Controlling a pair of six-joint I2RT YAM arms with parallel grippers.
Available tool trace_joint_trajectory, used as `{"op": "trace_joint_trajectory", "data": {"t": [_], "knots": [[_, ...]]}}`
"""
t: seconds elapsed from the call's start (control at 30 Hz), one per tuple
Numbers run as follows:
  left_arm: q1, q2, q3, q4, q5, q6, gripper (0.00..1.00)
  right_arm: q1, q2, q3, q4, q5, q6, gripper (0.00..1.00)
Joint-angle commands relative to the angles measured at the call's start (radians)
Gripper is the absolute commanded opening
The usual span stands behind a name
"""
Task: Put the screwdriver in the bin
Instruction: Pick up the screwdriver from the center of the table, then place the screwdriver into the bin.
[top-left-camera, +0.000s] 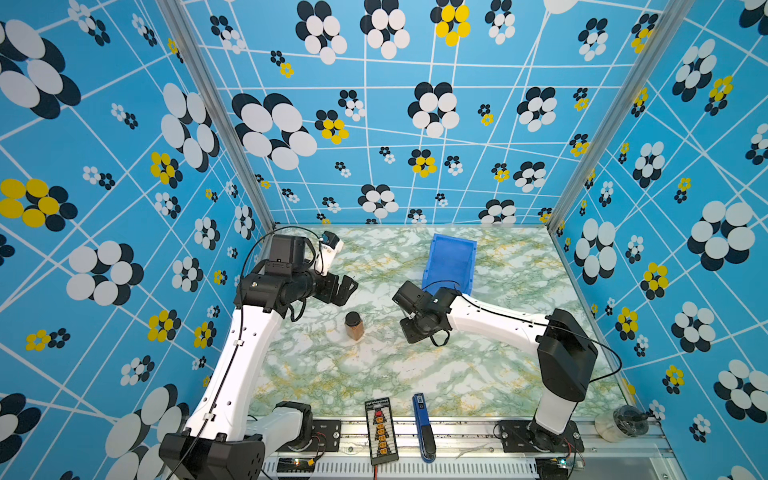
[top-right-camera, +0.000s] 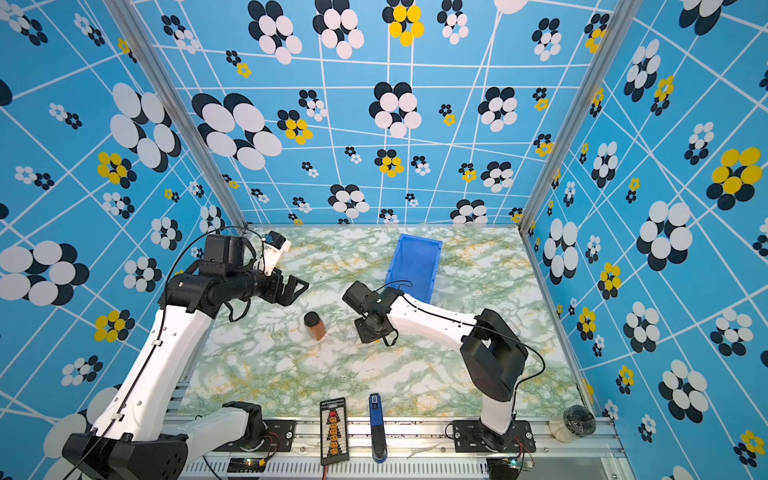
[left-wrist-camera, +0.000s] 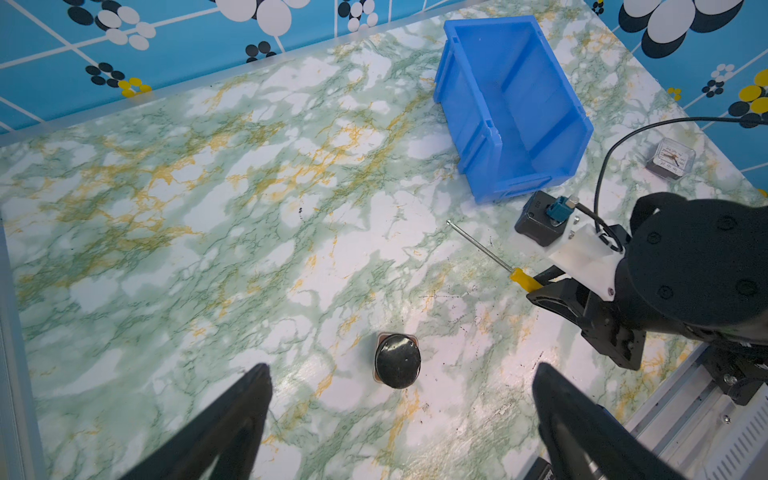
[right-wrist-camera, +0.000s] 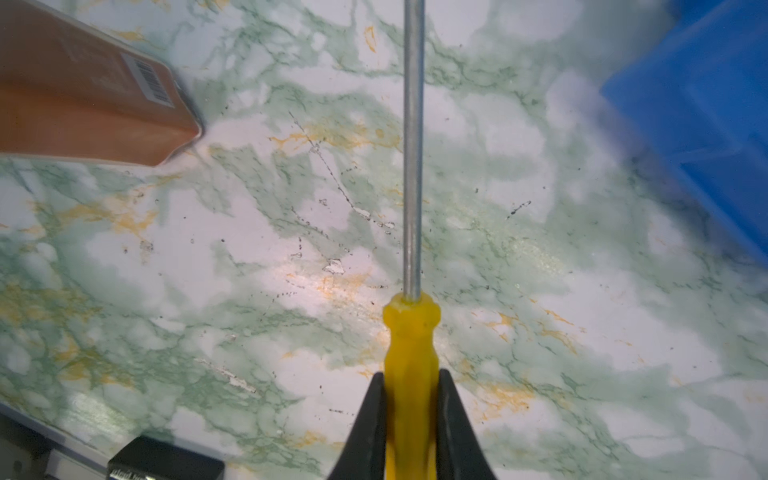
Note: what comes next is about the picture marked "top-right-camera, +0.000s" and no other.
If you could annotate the blue plastic bin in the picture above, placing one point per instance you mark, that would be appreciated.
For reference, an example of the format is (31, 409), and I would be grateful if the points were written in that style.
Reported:
(414, 266)

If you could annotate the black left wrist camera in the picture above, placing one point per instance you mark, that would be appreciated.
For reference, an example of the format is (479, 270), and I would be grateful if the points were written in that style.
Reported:
(226, 255)

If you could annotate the black box with orange connectors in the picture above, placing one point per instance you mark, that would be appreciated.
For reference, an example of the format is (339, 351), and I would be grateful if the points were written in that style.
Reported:
(334, 445)

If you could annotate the aluminium front rail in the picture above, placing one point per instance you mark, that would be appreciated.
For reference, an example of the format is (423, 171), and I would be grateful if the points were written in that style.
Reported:
(418, 448)

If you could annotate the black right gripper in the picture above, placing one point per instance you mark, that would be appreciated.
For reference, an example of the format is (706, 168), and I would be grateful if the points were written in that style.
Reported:
(361, 332)

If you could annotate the aluminium corner post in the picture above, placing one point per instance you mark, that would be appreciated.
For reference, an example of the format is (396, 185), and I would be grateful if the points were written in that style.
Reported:
(128, 22)
(620, 22)

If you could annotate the brown spice jar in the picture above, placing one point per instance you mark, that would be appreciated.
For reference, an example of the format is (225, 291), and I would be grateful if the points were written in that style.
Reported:
(314, 325)

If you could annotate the aluminium left corner post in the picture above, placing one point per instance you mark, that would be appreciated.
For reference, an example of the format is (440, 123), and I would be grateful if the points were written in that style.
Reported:
(128, 22)

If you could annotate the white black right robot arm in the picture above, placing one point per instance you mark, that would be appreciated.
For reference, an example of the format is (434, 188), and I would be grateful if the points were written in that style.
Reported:
(493, 354)

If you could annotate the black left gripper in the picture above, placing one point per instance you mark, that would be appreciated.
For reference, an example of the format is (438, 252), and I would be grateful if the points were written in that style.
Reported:
(277, 294)

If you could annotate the aluminium right corner post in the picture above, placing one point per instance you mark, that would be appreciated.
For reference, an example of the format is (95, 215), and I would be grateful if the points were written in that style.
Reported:
(620, 22)

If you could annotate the blue black utility tool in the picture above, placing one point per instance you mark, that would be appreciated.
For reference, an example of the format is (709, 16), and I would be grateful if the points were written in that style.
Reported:
(377, 427)

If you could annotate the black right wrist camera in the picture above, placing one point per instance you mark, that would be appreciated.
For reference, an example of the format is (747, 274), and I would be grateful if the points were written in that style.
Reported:
(359, 297)

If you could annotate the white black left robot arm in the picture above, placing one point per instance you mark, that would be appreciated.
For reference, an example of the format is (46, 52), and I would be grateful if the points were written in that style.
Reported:
(129, 439)

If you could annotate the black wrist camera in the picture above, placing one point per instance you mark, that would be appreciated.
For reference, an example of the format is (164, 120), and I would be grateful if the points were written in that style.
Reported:
(359, 297)
(226, 255)

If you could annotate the white bottle with blue label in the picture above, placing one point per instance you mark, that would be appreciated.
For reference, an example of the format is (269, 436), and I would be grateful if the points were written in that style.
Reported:
(275, 245)

